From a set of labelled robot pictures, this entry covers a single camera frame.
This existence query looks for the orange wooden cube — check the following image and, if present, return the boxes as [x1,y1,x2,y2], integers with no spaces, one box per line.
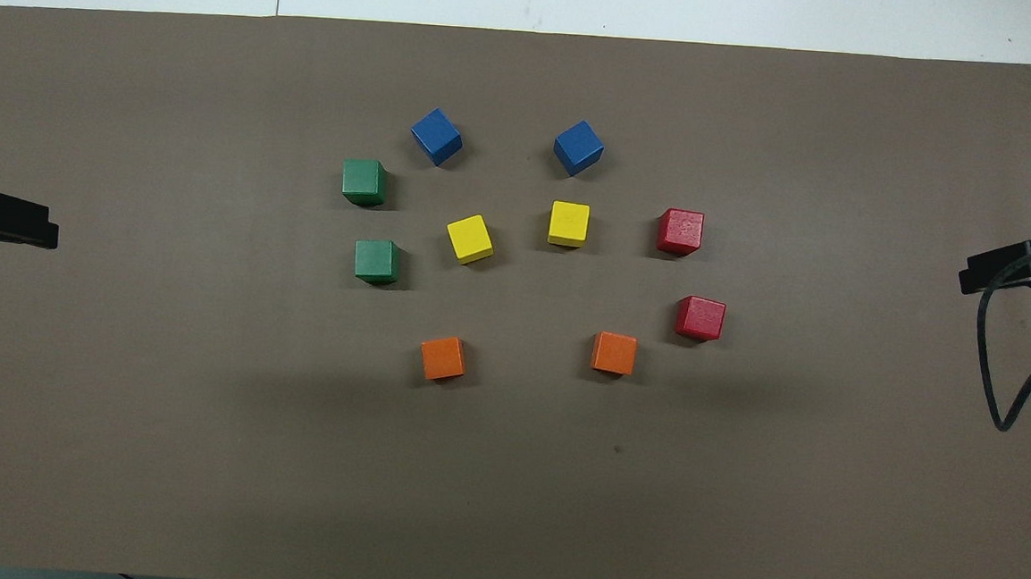
[589,330,639,377]
[418,334,469,383]

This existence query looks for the brown table mat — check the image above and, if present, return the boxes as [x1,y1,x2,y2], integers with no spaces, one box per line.
[0,0,1031,579]

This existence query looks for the blue wooden cube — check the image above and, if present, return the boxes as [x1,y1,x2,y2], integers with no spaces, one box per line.
[550,117,608,180]
[407,106,466,169]

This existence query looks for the red wooden cube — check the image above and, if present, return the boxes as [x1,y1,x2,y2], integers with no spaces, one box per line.
[674,294,728,343]
[656,206,707,258]

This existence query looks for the yellow wooden cube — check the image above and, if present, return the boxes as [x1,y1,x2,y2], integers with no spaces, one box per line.
[444,212,498,266]
[546,199,592,249]

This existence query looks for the green wooden cube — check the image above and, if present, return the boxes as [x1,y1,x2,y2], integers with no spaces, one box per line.
[339,157,390,209]
[352,238,403,286]

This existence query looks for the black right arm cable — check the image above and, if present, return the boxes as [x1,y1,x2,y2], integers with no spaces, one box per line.
[969,231,1031,435]

